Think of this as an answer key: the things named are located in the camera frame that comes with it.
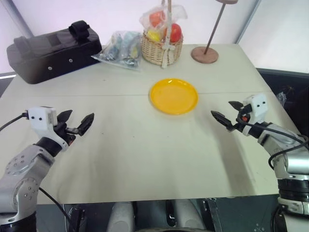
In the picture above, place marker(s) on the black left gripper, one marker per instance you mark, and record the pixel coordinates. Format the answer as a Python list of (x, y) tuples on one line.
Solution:
[(63, 129)]

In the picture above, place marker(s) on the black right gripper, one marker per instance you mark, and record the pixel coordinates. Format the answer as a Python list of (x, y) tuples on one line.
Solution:
[(242, 118)]

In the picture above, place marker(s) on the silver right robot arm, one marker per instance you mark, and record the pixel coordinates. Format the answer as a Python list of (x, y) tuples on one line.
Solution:
[(289, 154)]

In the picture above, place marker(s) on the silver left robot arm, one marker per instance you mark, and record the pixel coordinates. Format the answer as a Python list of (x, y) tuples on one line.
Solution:
[(21, 166)]

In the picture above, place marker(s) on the yellow round plate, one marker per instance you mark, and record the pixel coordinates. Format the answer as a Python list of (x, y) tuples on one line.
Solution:
[(174, 96)]

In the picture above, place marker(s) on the yellow fruit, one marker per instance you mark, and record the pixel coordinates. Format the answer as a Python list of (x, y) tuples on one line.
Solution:
[(153, 35)]

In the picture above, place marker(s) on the clear plastic bag over fruit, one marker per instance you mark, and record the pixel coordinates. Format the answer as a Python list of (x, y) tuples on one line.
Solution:
[(179, 12)]

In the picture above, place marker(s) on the orange fruit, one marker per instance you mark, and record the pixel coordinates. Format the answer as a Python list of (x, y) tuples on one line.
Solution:
[(156, 18)]

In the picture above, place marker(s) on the wooden stand with round base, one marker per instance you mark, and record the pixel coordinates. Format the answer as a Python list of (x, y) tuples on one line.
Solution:
[(204, 55)]

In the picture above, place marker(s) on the black padded case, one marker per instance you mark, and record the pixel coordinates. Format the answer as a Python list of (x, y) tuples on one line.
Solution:
[(48, 55)]

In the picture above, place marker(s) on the clear bag of small items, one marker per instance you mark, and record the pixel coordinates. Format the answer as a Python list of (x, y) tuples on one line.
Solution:
[(120, 48)]

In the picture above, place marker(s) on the red apple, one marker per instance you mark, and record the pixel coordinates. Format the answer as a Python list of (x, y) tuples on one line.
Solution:
[(175, 32)]

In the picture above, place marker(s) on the metal table leg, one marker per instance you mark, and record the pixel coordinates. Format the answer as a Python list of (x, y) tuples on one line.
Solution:
[(214, 215), (76, 217)]

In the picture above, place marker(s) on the grey rounded shape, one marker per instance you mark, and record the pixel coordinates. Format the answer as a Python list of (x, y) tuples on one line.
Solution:
[(122, 217), (187, 215)]

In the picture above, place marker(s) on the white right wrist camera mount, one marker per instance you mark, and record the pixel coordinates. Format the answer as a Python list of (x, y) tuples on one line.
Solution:
[(258, 105)]

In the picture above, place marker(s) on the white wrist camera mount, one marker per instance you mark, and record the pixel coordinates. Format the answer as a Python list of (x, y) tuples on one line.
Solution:
[(258, 105), (41, 118)]

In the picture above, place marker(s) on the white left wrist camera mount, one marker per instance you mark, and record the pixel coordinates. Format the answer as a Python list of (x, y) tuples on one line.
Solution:
[(41, 118)]

